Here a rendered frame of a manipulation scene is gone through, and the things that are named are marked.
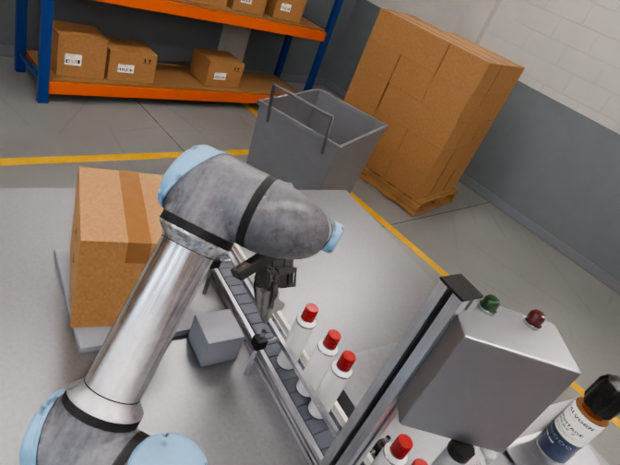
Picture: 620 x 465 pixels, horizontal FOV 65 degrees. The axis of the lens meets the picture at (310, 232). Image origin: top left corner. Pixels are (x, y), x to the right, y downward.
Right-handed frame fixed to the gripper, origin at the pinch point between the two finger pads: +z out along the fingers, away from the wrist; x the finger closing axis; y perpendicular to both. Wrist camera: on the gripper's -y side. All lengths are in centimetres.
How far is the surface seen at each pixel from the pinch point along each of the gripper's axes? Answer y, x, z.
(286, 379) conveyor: 2.8, -8.2, 13.8
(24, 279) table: -47, 40, -5
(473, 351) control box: -15, -68, -16
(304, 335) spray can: 3.5, -13.2, 0.9
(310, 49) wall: 324, 402, -203
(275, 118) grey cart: 105, 153, -73
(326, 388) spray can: 2.7, -23.0, 10.4
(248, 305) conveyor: 4.4, 13.9, 0.5
